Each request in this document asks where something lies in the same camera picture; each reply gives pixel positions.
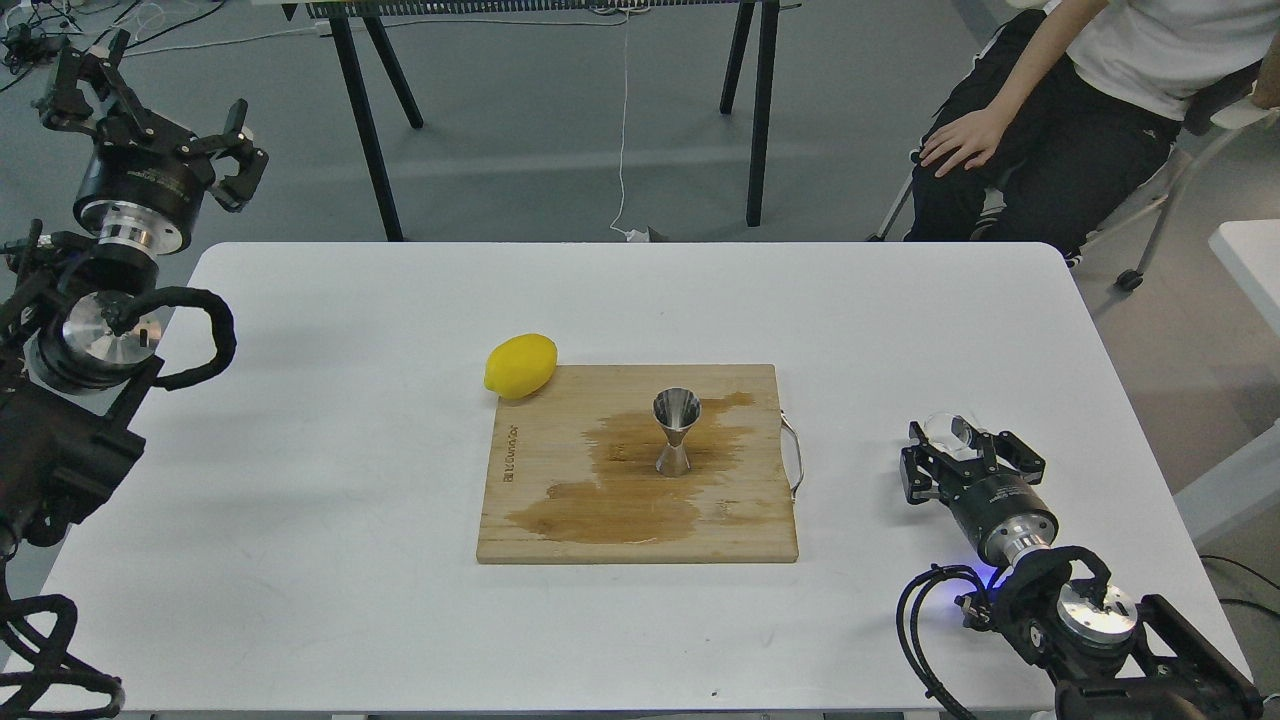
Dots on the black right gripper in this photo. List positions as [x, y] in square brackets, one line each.
[1000, 514]

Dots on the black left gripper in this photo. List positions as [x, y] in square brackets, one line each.
[140, 185]

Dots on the steel jigger measuring cup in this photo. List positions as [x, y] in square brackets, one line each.
[677, 410]

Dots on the clear glass cup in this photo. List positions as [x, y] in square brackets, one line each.
[953, 433]

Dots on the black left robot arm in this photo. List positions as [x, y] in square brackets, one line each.
[88, 331]

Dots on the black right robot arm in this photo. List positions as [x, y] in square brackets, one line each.
[1107, 655]

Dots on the person's right hand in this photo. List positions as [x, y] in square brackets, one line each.
[965, 143]

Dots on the black-legged background table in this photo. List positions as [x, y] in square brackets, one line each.
[539, 125]

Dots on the white side table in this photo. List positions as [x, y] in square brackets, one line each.
[1250, 252]

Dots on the seated person white shirt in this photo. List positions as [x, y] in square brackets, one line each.
[1099, 91]

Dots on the wooden cutting board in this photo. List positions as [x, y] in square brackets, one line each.
[572, 475]

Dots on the yellow lemon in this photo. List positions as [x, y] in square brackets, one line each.
[520, 366]

